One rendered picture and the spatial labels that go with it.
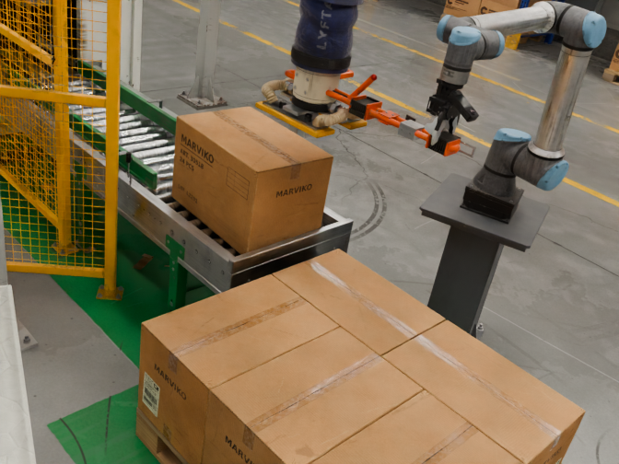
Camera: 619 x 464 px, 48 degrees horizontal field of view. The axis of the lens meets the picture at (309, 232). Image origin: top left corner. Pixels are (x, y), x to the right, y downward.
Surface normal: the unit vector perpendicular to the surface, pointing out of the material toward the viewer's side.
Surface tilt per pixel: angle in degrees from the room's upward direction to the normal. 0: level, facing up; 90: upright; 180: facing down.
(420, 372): 0
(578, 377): 0
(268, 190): 90
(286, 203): 90
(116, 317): 0
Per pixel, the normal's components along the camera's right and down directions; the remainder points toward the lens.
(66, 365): 0.15, -0.86
